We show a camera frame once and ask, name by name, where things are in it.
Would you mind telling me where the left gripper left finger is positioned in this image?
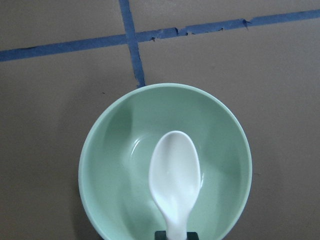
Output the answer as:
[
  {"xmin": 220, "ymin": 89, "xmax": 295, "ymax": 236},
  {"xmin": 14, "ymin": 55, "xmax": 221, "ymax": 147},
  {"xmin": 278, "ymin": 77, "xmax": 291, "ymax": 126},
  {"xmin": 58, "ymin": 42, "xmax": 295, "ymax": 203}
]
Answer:
[{"xmin": 154, "ymin": 231, "xmax": 168, "ymax": 240}]

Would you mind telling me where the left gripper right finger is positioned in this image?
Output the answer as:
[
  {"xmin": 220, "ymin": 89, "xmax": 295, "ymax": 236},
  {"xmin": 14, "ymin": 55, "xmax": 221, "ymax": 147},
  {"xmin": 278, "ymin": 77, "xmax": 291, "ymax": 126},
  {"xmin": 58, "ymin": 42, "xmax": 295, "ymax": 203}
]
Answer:
[{"xmin": 186, "ymin": 232, "xmax": 199, "ymax": 240}]

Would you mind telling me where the green ceramic bowl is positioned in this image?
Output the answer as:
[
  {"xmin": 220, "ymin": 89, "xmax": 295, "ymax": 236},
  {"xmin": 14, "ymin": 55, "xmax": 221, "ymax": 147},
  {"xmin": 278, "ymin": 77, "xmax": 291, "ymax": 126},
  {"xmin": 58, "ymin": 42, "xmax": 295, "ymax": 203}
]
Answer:
[{"xmin": 78, "ymin": 83, "xmax": 253, "ymax": 240}]

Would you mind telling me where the white plastic spoon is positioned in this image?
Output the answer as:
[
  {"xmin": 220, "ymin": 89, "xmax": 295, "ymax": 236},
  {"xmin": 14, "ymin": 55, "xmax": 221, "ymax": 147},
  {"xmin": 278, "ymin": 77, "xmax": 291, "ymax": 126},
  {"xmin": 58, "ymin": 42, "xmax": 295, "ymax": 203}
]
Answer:
[{"xmin": 148, "ymin": 130, "xmax": 201, "ymax": 240}]

